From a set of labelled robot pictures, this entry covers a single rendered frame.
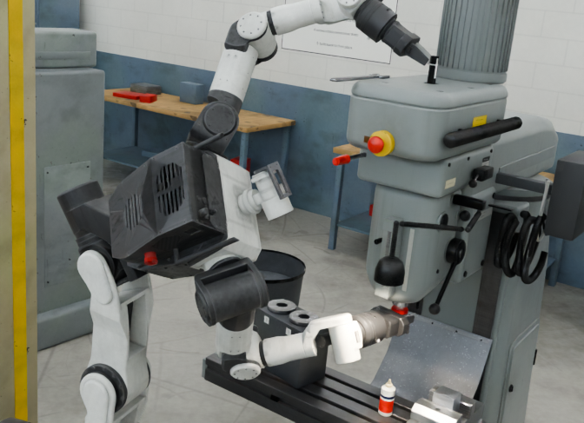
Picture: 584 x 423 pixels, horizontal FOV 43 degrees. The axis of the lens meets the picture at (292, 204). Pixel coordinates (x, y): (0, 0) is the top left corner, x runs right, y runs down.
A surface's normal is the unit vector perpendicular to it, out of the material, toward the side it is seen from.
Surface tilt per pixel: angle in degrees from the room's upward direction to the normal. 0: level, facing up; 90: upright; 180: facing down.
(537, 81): 90
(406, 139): 90
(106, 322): 115
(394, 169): 90
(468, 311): 90
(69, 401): 0
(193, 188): 60
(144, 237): 74
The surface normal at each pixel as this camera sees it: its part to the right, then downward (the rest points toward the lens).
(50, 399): 0.09, -0.96
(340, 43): -0.58, 0.18
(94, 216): -0.39, 0.22
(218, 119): 0.24, -0.19
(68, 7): 0.81, 0.23
